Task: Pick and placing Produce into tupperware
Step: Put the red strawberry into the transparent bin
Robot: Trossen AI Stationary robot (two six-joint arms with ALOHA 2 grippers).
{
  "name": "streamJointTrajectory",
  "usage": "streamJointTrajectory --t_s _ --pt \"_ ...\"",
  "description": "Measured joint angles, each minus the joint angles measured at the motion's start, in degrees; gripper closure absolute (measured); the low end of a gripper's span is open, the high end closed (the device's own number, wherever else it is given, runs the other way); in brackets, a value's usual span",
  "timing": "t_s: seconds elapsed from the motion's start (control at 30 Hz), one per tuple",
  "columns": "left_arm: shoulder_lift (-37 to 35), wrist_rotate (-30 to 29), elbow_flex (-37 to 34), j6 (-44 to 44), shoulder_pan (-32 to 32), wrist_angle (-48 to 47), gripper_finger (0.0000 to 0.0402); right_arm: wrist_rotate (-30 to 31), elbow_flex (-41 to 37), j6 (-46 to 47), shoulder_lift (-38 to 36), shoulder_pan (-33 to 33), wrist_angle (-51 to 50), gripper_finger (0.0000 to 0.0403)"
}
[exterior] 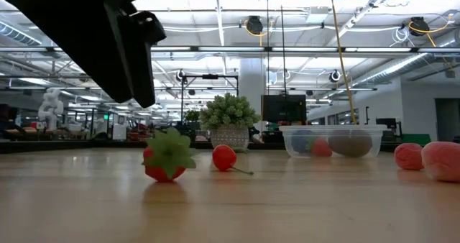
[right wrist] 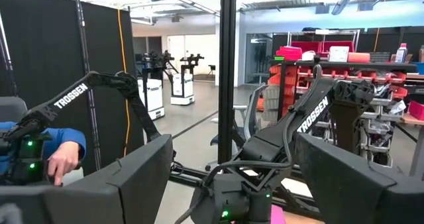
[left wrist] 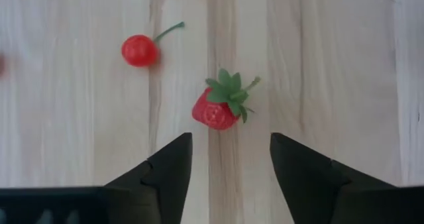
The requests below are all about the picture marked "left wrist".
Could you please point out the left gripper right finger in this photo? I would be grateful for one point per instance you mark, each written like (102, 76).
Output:
(314, 191)

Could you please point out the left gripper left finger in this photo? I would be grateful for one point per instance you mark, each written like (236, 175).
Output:
(165, 184)

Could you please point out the red toy strawberry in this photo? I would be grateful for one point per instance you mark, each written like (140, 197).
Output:
(212, 113)

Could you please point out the red toy cherry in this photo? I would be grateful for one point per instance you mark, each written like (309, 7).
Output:
(139, 50)

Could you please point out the small long-stemmed toy strawberry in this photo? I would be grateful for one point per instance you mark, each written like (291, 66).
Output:
(1, 65)

